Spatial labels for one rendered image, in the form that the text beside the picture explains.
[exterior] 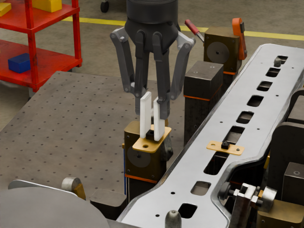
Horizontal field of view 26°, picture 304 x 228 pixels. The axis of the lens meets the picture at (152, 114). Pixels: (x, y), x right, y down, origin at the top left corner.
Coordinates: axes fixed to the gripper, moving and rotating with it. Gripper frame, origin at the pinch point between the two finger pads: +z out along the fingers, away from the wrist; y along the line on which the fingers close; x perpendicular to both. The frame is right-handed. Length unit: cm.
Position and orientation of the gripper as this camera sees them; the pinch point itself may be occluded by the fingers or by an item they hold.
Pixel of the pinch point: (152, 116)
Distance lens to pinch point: 103.9
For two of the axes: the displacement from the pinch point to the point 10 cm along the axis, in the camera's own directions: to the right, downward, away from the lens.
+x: -3.7, 4.3, -8.3
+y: -9.3, -1.7, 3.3
